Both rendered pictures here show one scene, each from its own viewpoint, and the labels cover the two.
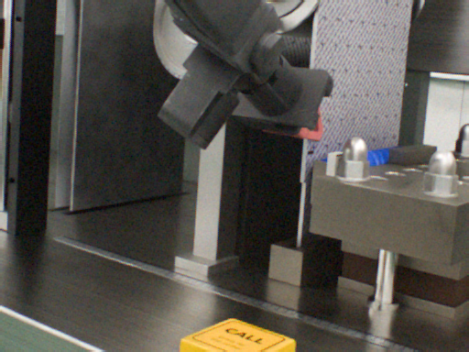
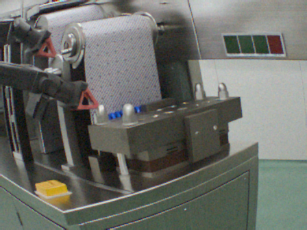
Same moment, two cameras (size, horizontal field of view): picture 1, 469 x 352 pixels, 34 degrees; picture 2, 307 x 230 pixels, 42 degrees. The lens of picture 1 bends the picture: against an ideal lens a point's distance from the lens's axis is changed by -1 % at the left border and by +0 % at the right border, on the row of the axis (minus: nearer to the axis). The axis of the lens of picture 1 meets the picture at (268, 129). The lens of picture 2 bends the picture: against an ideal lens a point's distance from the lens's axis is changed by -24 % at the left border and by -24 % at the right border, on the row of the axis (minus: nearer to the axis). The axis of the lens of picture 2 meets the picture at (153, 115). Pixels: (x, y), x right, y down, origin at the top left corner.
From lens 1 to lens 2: 63 cm
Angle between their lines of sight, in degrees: 16
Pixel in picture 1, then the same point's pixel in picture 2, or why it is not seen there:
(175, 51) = not seen: hidden behind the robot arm
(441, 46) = (179, 48)
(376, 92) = (135, 78)
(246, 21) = (28, 79)
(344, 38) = (104, 60)
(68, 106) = not seen: hidden behind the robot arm
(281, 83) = (63, 91)
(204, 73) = (33, 96)
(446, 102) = (295, 66)
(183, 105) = (29, 109)
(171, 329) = not seen: hidden behind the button
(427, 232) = (120, 142)
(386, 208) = (107, 134)
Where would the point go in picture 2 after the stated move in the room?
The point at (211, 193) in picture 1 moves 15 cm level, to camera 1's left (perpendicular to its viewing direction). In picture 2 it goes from (65, 138) to (29, 140)
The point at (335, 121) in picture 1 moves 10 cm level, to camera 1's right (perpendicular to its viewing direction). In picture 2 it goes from (107, 97) to (144, 92)
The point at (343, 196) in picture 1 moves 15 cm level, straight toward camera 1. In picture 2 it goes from (96, 131) to (68, 145)
